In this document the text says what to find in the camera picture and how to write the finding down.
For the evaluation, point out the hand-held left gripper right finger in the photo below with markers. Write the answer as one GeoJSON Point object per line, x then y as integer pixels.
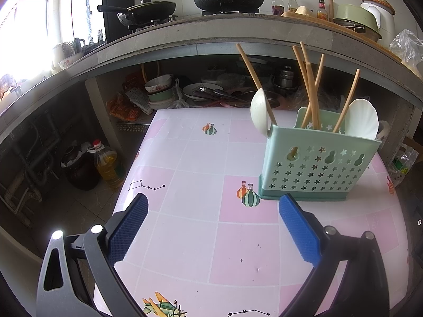
{"type": "Point", "coordinates": [299, 228]}

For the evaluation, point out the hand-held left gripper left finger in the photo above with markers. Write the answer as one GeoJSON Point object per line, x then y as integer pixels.
{"type": "Point", "coordinates": [129, 224]}

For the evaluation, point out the green plastic utensil holder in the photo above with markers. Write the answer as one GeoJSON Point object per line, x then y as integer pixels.
{"type": "Point", "coordinates": [314, 158]}

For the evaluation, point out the white plastic ladle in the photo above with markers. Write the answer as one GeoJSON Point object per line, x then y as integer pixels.
{"type": "Point", "coordinates": [259, 109]}

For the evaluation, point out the white scalloped rice paddle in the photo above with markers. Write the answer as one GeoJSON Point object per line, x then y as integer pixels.
{"type": "Point", "coordinates": [362, 119]}

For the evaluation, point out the bundle of chopsticks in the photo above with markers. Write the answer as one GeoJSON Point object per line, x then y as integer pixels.
{"type": "Point", "coordinates": [312, 99]}

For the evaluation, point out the plates and utensils under counter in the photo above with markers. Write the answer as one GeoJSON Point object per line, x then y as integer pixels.
{"type": "Point", "coordinates": [198, 89]}

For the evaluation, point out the yellow cooking oil bottle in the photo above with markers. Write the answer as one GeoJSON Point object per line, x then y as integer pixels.
{"type": "Point", "coordinates": [107, 168]}

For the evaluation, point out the plastic bag of packets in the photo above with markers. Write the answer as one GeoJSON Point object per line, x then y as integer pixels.
{"type": "Point", "coordinates": [403, 168]}

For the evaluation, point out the dark liquid jug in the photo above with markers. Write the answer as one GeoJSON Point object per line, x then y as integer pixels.
{"type": "Point", "coordinates": [81, 171]}

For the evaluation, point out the cardboard box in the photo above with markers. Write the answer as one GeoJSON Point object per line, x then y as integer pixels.
{"type": "Point", "coordinates": [413, 143]}

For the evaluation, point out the orange snack bag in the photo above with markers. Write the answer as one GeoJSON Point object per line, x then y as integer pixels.
{"type": "Point", "coordinates": [125, 112]}

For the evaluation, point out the metal grater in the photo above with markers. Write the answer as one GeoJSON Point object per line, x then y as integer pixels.
{"type": "Point", "coordinates": [138, 100]}

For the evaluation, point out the crumpled translucent plastic bag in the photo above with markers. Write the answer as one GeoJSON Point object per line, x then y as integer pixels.
{"type": "Point", "coordinates": [297, 100]}

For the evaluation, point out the stack of bowls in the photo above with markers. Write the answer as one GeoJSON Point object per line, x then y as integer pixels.
{"type": "Point", "coordinates": [158, 95]}

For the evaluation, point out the small steel pot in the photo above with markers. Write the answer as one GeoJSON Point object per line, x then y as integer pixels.
{"type": "Point", "coordinates": [286, 79]}

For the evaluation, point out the white red print bowl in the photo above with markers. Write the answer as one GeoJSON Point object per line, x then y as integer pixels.
{"type": "Point", "coordinates": [66, 63]}

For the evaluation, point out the white cup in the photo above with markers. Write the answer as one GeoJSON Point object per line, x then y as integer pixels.
{"type": "Point", "coordinates": [56, 56]}

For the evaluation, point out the dark metal mug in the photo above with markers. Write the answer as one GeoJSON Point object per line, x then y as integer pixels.
{"type": "Point", "coordinates": [80, 45]}

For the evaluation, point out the clear plastic bag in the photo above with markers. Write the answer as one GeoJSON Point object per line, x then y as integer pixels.
{"type": "Point", "coordinates": [406, 49]}

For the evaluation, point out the concrete kitchen counter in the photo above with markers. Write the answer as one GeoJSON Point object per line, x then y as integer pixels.
{"type": "Point", "coordinates": [198, 39]}

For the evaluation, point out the gas stove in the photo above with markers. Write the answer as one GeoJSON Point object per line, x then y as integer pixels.
{"type": "Point", "coordinates": [158, 21]}

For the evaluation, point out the dark steel basin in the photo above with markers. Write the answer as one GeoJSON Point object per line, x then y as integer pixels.
{"type": "Point", "coordinates": [370, 34]}

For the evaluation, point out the wooden cutting board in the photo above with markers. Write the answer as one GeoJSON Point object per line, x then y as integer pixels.
{"type": "Point", "coordinates": [287, 14]}

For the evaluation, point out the white jug with woven lid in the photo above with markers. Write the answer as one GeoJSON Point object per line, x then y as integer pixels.
{"type": "Point", "coordinates": [386, 23]}

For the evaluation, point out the cream round food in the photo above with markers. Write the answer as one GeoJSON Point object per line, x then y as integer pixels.
{"type": "Point", "coordinates": [303, 10]}

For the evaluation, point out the black wok with lid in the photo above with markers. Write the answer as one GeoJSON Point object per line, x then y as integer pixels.
{"type": "Point", "coordinates": [152, 8]}

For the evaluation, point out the red label sauce bottle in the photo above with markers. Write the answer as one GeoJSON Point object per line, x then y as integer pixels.
{"type": "Point", "coordinates": [322, 11]}

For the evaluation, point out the wooden rolling pin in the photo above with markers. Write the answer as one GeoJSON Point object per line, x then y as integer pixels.
{"type": "Point", "coordinates": [330, 8]}

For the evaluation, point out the dark sauce glass bottle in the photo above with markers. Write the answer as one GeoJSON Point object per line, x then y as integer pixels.
{"type": "Point", "coordinates": [278, 6]}

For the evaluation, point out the amber oil glass bottle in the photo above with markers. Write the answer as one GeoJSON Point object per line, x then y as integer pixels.
{"type": "Point", "coordinates": [292, 5]}

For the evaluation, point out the window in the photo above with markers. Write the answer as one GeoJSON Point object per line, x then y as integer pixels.
{"type": "Point", "coordinates": [26, 23]}

